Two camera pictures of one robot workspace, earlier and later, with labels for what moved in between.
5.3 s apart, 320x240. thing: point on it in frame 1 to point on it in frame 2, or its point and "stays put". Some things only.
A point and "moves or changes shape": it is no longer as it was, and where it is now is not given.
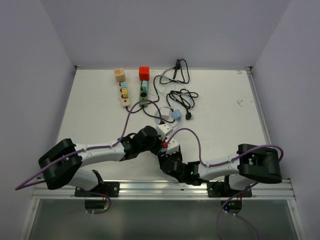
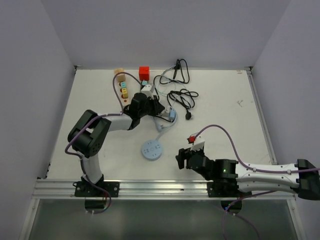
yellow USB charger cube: x=124 y=91 stays put
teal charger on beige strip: x=123 y=84 stays put
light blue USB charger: x=177 y=114 moves or changes shape
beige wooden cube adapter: x=120 y=75 stays put
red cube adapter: x=144 y=73 stays put
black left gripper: x=155 y=150 to x=157 y=108
